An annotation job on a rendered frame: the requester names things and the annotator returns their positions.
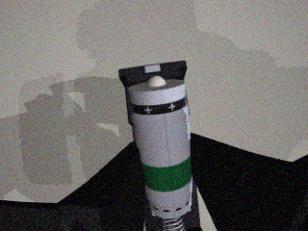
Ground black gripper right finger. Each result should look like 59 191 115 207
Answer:
190 132 308 231

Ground white cylindrical battery with green band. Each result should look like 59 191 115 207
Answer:
128 76 193 219

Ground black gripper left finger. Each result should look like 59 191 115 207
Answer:
0 141 145 231

